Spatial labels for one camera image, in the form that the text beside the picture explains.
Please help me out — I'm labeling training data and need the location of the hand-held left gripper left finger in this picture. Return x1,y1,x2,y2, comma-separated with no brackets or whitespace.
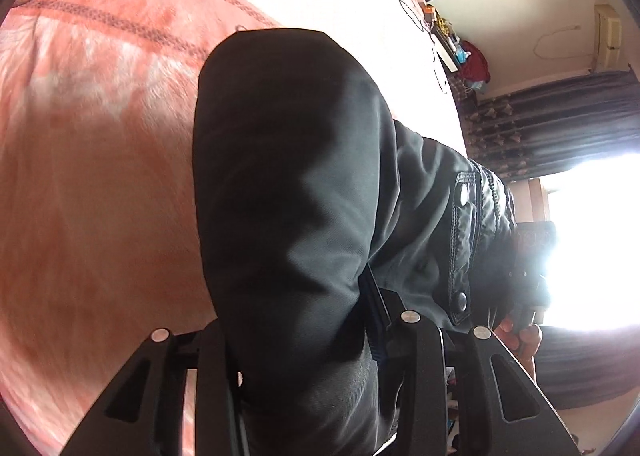
60,321,251,456

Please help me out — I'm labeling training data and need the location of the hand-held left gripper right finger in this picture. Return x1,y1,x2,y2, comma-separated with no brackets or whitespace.
362,268,568,456

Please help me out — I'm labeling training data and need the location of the dark patterned curtain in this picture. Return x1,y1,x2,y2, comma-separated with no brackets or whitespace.
457,70,640,182

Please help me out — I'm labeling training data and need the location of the beige air conditioner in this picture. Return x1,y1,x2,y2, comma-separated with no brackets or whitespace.
594,3,623,72

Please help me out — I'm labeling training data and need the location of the black cable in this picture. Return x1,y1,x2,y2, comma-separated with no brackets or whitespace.
399,0,449,95

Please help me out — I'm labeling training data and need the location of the pink floral blanket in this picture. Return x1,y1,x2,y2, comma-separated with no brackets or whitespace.
0,0,468,456

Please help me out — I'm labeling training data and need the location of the person's right hand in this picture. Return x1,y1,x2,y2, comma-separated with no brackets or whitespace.
492,318,543,377

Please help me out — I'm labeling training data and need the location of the dark red cloth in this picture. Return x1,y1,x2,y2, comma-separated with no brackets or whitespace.
460,40,492,82

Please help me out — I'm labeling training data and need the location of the black jacket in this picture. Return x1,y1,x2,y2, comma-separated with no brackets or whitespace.
191,27,518,456

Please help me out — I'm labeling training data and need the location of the white wall wire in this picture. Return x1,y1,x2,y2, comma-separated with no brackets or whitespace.
532,25,583,58

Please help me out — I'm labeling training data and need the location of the bright window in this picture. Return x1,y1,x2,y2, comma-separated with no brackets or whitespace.
537,151,640,332

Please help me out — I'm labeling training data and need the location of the black white side table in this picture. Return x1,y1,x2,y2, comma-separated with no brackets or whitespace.
431,33,461,72

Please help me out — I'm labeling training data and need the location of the person's right forearm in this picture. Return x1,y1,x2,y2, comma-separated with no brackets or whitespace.
534,325,638,409

